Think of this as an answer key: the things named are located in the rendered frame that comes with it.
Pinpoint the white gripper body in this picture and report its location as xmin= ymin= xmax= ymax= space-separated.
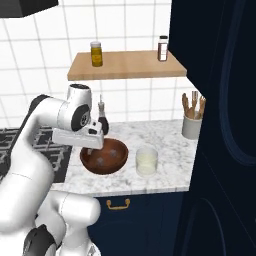
xmin=51 ymin=127 xmax=105 ymax=150

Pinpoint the brown wooden bowl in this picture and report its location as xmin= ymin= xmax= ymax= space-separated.
xmin=79 ymin=138 xmax=130 ymax=176

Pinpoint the glass of lemonade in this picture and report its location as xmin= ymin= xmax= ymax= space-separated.
xmin=135 ymin=146 xmax=159 ymax=178

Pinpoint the dark navy fridge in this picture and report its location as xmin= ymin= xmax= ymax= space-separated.
xmin=168 ymin=0 xmax=256 ymax=256

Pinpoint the black gas hob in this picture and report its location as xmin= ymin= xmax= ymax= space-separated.
xmin=0 ymin=125 xmax=73 ymax=184

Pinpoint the yellow spice jar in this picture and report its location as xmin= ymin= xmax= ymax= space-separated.
xmin=90 ymin=40 xmax=104 ymax=68

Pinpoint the navy cupboard drawer front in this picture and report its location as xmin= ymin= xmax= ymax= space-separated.
xmin=87 ymin=192 xmax=185 ymax=256

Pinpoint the wooden spoon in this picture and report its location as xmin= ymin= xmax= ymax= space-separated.
xmin=181 ymin=92 xmax=191 ymax=118

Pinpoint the white utensil pot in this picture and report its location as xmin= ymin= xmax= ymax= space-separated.
xmin=181 ymin=114 xmax=203 ymax=140

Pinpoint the brown spice bottle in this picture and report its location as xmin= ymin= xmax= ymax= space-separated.
xmin=157 ymin=35 xmax=169 ymax=62

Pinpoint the wooden fork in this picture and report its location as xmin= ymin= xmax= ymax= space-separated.
xmin=190 ymin=90 xmax=199 ymax=120

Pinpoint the wooden spatula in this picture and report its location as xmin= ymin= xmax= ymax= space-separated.
xmin=198 ymin=95 xmax=207 ymax=120

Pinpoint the dark range hood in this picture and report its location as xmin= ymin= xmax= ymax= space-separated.
xmin=0 ymin=0 xmax=60 ymax=18

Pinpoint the brass drawer handle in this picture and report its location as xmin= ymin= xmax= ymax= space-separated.
xmin=106 ymin=198 xmax=131 ymax=211

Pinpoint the wooden wall shelf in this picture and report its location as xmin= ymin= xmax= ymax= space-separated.
xmin=67 ymin=50 xmax=188 ymax=82

